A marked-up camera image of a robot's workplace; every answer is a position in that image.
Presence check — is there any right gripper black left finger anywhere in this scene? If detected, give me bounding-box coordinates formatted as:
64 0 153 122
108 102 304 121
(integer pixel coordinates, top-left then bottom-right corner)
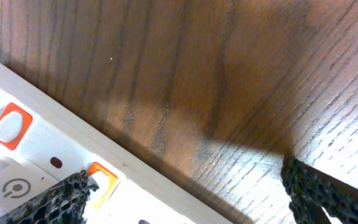
0 170 99 224

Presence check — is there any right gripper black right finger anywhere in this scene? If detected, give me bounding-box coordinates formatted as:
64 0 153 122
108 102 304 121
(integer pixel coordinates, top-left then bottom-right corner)
281 156 358 224

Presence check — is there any white power strip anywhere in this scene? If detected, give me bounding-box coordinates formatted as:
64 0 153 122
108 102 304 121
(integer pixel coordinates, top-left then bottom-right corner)
0 64 226 223

